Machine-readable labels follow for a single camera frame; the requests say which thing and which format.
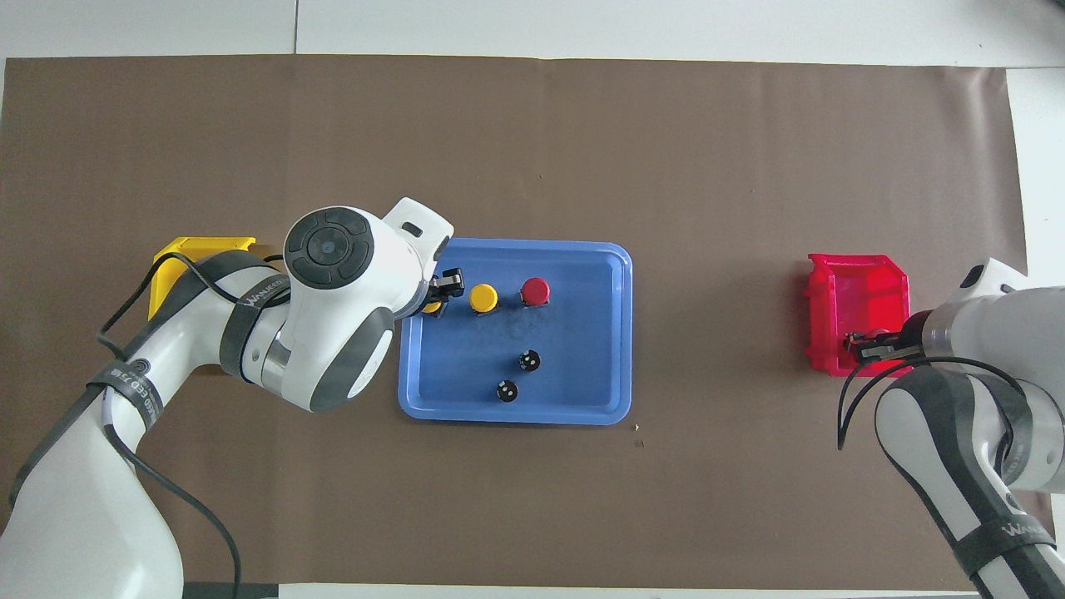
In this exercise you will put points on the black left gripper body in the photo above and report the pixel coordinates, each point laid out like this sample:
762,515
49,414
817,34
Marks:
433,289

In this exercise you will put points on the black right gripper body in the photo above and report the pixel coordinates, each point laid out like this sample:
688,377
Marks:
915,337

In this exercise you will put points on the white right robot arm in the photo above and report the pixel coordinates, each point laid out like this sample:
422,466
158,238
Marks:
990,333

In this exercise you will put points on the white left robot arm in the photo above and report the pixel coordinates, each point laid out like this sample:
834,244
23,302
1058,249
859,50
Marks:
75,499

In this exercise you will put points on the red plastic bin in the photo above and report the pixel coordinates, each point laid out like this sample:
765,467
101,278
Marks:
865,283

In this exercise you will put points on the black cylindrical capacitor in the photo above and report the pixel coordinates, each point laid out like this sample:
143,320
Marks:
529,360
507,391

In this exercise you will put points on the blue plastic tray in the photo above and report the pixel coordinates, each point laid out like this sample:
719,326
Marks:
574,383

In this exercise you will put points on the brown paper table mat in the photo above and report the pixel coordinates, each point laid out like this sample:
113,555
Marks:
582,150

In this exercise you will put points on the yellow plastic bin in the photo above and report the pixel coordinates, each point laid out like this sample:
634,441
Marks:
191,247

